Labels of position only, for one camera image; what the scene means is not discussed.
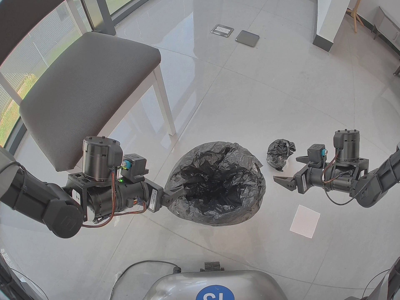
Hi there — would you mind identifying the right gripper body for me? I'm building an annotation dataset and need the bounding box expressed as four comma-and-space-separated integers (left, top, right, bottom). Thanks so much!
294, 164, 357, 195

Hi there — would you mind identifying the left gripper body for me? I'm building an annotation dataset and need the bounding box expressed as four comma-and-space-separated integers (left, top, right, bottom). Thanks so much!
87, 181, 165, 221

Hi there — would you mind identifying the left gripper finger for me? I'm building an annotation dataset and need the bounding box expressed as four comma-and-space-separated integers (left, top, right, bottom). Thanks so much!
162, 185, 185, 209

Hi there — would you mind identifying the black plastic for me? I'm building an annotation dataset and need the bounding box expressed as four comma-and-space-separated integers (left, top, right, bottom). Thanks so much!
266, 139, 296, 173

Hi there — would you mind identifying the black plastic bag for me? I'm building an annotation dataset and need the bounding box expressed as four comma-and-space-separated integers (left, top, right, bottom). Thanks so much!
164, 141, 267, 228

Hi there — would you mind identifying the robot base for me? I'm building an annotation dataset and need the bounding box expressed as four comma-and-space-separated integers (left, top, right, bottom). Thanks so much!
142, 261, 288, 300

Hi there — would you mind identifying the grey seat white chair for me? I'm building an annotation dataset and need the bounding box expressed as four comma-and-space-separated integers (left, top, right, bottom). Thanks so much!
0, 0, 177, 173

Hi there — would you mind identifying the grey metal cabinet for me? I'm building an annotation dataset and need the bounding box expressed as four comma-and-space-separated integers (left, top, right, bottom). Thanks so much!
371, 6, 400, 77

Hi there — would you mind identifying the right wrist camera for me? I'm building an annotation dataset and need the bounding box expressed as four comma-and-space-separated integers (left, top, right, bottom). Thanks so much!
307, 143, 329, 169

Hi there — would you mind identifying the black cable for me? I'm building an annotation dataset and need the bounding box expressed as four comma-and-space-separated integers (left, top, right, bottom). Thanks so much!
110, 260, 182, 300

